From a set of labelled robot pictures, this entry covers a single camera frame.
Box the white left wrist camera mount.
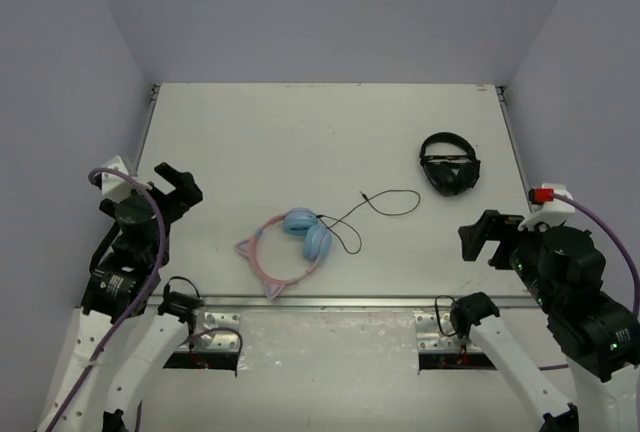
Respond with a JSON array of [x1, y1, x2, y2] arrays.
[[90, 155, 150, 203]]

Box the left metal base bracket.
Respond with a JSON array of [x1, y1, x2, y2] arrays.
[[193, 309, 241, 353]]

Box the black folded headphones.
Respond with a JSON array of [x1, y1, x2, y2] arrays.
[[419, 132, 481, 197]]

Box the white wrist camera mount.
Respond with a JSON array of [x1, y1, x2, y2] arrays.
[[90, 155, 150, 203], [518, 183, 575, 231]]

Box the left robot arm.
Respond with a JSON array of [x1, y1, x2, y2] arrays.
[[38, 157, 203, 431]]

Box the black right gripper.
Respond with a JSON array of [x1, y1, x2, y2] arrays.
[[458, 209, 560, 314]]

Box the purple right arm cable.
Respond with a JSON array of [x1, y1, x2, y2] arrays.
[[559, 193, 640, 316]]

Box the pink blue cat-ear headphones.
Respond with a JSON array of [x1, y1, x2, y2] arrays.
[[234, 208, 332, 301]]

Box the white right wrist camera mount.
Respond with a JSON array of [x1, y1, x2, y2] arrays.
[[518, 183, 575, 231]]

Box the right metal base bracket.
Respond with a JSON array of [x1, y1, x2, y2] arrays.
[[414, 310, 482, 355]]

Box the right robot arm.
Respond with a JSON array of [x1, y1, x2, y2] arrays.
[[449, 210, 639, 431]]

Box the metal base bracket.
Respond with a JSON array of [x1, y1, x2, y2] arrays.
[[414, 310, 482, 355], [193, 309, 241, 353]]

